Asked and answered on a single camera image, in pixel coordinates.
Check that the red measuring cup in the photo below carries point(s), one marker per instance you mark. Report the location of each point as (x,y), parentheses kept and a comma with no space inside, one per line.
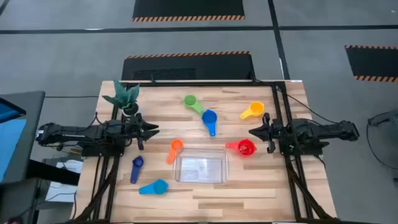
(246,147)

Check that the monitor with blue screen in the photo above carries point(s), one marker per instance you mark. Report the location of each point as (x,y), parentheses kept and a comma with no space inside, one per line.
(12,140)

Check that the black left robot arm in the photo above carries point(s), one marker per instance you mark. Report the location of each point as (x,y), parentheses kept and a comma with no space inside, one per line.
(77,133)

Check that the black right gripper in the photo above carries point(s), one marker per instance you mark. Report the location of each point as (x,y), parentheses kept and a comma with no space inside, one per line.
(273,132)

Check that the orange measuring cup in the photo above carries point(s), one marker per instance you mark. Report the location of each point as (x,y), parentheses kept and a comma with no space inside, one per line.
(176,145)

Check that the black striped-edge floor mat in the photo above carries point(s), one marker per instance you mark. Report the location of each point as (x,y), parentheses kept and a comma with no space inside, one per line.
(217,67)
(186,9)
(373,62)

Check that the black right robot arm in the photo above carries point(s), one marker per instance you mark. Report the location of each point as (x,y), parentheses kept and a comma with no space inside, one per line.
(311,130)

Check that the dark purple measuring cup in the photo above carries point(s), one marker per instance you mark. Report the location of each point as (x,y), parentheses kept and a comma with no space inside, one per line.
(137,162)

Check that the yellow measuring cup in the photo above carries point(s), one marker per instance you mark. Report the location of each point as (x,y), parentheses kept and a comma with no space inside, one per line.
(256,109)

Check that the black metal rig frame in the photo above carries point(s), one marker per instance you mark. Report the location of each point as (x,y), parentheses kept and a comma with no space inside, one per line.
(202,84)

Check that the white plant pot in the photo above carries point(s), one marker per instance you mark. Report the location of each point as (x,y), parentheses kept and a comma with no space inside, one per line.
(130,110)

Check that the blue measuring cup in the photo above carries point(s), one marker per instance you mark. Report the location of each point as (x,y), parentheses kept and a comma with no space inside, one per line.
(209,117)

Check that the white paper sheets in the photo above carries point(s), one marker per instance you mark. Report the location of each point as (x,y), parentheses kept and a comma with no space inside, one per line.
(66,166)

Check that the green measuring cup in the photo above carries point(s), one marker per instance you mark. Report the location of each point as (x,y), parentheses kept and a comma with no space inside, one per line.
(190,101)

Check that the clear plastic bin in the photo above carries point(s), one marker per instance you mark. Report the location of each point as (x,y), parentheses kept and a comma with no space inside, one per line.
(200,168)

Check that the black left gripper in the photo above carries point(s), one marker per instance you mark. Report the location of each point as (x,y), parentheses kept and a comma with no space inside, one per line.
(133,130)

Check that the green snake plant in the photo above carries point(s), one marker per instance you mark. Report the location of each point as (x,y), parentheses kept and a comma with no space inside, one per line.
(122,95)

